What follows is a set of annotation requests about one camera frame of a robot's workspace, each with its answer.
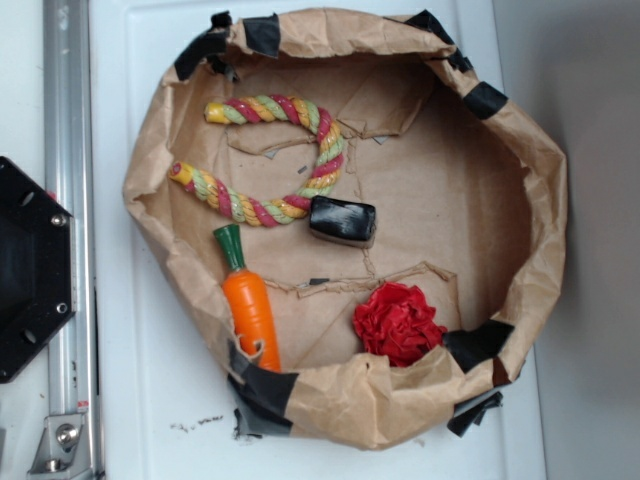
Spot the red crumpled paper ball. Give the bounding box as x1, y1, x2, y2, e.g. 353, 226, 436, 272
352, 282, 448, 368

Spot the aluminium extrusion rail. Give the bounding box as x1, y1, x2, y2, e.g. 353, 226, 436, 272
43, 1, 106, 479

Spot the black taped box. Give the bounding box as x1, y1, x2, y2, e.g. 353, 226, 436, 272
309, 195, 377, 248

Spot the multicolour twisted rope toy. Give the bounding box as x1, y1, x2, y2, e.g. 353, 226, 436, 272
168, 94, 345, 228

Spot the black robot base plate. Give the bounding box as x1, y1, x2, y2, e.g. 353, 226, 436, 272
1, 157, 74, 384

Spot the metal corner bracket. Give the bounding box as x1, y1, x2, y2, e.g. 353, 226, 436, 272
26, 413, 95, 480

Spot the brown paper bag bin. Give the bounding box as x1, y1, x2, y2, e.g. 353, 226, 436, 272
123, 8, 567, 449

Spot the orange plastic carrot toy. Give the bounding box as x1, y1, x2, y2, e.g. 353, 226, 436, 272
213, 224, 281, 372

